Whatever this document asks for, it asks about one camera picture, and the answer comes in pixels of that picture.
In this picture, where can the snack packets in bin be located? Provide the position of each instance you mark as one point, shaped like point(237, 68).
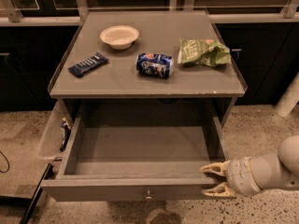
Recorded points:
point(66, 131)

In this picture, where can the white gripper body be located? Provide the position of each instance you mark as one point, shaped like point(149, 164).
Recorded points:
point(239, 175)

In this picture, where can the green chip bag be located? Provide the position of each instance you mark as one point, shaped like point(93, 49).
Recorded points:
point(207, 52)

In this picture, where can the blue snack bar wrapper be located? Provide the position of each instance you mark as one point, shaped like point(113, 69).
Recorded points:
point(86, 66)

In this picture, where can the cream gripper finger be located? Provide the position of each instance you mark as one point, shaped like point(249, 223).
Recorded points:
point(217, 168)
point(223, 190)

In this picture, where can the metal railing frame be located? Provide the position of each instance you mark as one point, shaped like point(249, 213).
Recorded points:
point(75, 12)

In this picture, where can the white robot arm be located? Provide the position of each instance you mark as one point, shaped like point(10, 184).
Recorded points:
point(277, 170)

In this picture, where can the blue soda can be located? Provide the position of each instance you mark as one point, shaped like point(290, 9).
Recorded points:
point(154, 64)

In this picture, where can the grey top drawer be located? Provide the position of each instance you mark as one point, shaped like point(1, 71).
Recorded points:
point(120, 160)

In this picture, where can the clear plastic bin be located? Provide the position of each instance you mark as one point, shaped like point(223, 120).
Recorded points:
point(51, 140)

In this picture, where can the grey drawer cabinet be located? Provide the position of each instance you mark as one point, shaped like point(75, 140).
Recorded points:
point(160, 32)

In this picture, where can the white paper bowl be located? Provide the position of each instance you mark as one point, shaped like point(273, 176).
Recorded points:
point(119, 37)

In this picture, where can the black metal bar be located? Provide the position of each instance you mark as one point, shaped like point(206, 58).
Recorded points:
point(48, 173)

